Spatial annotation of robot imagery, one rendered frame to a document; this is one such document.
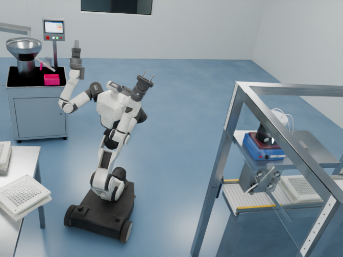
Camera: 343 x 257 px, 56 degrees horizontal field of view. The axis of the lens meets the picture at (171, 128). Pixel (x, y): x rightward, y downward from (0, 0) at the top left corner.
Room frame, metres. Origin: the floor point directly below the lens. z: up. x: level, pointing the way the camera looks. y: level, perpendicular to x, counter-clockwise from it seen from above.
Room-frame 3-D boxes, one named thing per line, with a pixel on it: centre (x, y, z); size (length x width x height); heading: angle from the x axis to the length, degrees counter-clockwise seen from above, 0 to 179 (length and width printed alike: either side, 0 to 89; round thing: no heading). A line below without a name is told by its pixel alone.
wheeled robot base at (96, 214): (2.20, 0.48, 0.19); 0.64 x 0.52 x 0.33; 172
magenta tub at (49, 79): (3.23, 1.41, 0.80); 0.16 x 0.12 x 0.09; 114
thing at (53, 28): (3.56, 1.49, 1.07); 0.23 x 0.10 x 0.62; 114
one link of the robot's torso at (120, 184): (2.23, 0.47, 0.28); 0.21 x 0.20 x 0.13; 172
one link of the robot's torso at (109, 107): (2.27, 0.45, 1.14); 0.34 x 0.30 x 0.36; 59
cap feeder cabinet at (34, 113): (3.35, 1.63, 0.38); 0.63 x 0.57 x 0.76; 114
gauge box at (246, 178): (1.64, -0.61, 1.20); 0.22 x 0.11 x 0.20; 107
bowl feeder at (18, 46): (3.38, 1.69, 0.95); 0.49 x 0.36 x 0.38; 114
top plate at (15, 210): (1.40, 0.85, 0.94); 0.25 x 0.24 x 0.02; 149
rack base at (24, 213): (1.40, 0.85, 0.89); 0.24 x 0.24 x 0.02; 59
